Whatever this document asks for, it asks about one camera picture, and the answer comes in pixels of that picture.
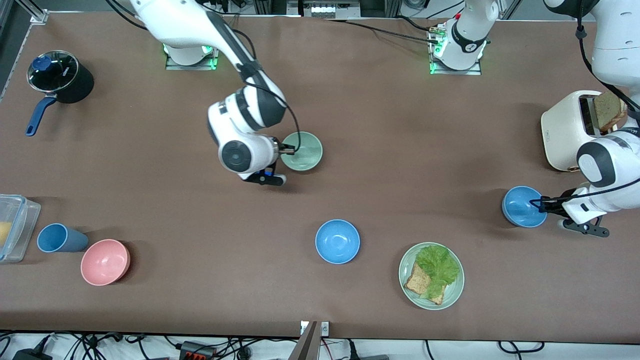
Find black pot blue handle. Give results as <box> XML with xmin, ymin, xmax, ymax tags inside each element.
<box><xmin>25</xmin><ymin>50</ymin><xmax>95</xmax><ymax>137</ymax></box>

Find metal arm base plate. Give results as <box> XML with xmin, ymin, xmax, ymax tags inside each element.
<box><xmin>428</xmin><ymin>45</ymin><xmax>483</xmax><ymax>76</ymax></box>
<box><xmin>165</xmin><ymin>44</ymin><xmax>219</xmax><ymax>71</ymax></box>

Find white toaster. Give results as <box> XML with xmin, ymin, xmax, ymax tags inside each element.
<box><xmin>540</xmin><ymin>90</ymin><xmax>632</xmax><ymax>173</ymax></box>

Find pink bowl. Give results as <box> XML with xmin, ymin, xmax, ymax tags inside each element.
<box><xmin>80</xmin><ymin>239</ymin><xmax>132</xmax><ymax>287</ymax></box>

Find aluminium frame profile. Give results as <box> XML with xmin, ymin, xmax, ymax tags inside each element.
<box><xmin>14</xmin><ymin>0</ymin><xmax>50</xmax><ymax>25</ymax></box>

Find glass lid blue knob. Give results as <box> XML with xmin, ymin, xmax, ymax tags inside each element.
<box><xmin>26</xmin><ymin>50</ymin><xmax>80</xmax><ymax>94</ymax></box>

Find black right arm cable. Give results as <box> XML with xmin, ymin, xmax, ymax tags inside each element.
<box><xmin>200</xmin><ymin>0</ymin><xmax>302</xmax><ymax>153</ymax></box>

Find grey socket strip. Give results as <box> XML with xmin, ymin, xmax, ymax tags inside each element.
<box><xmin>300</xmin><ymin>0</ymin><xmax>362</xmax><ymax>19</ymax></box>

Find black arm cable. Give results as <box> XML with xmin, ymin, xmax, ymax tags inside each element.
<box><xmin>200</xmin><ymin>0</ymin><xmax>302</xmax><ymax>153</ymax></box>
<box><xmin>542</xmin><ymin>0</ymin><xmax>640</xmax><ymax>206</ymax></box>

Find blue bowl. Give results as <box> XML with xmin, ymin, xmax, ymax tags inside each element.
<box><xmin>315</xmin><ymin>219</ymin><xmax>361</xmax><ymax>265</ymax></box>
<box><xmin>501</xmin><ymin>185</ymin><xmax>549</xmax><ymax>229</ymax></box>

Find green lettuce leaf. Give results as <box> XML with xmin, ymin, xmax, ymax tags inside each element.
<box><xmin>415</xmin><ymin>244</ymin><xmax>461</xmax><ymax>301</ymax></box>

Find brown toast slice on plate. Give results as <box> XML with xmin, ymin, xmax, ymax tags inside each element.
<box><xmin>403</xmin><ymin>262</ymin><xmax>446</xmax><ymax>306</ymax></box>

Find black power adapter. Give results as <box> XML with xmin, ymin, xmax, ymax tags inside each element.
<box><xmin>12</xmin><ymin>348</ymin><xmax>53</xmax><ymax>360</ymax></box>

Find clear plastic container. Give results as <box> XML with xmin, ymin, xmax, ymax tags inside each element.
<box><xmin>0</xmin><ymin>194</ymin><xmax>42</xmax><ymax>264</ymax></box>

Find grey pole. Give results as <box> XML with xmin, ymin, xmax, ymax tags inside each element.
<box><xmin>289</xmin><ymin>321</ymin><xmax>321</xmax><ymax>360</ymax></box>

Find pale green plate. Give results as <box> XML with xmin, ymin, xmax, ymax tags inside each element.
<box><xmin>398</xmin><ymin>242</ymin><xmax>466</xmax><ymax>311</ymax></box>

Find brown bread slice in toaster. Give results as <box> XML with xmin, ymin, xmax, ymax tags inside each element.
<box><xmin>593</xmin><ymin>90</ymin><xmax>629</xmax><ymax>134</ymax></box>

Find pale green bowl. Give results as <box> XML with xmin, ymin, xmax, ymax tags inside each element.
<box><xmin>280</xmin><ymin>131</ymin><xmax>324</xmax><ymax>172</ymax></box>

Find blue cup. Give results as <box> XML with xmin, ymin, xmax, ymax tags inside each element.
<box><xmin>36</xmin><ymin>223</ymin><xmax>90</xmax><ymax>254</ymax></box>

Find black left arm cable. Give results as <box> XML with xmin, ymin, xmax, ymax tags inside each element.
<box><xmin>542</xmin><ymin>0</ymin><xmax>640</xmax><ymax>206</ymax></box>

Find black cable on table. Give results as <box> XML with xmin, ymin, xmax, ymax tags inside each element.
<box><xmin>322</xmin><ymin>18</ymin><xmax>443</xmax><ymax>46</ymax></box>

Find black power strip red switches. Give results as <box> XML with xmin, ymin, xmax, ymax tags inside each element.
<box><xmin>179</xmin><ymin>341</ymin><xmax>217</xmax><ymax>360</ymax></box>

